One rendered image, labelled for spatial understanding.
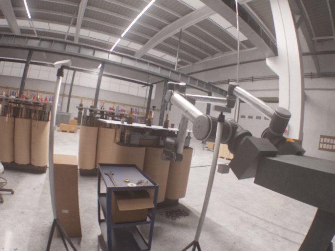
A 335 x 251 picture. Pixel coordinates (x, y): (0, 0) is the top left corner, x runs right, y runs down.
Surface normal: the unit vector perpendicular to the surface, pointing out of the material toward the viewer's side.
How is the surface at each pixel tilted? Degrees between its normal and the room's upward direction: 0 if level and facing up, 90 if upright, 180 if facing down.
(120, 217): 90
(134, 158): 90
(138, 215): 90
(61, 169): 90
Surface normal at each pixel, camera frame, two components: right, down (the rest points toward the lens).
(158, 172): 0.57, 0.09
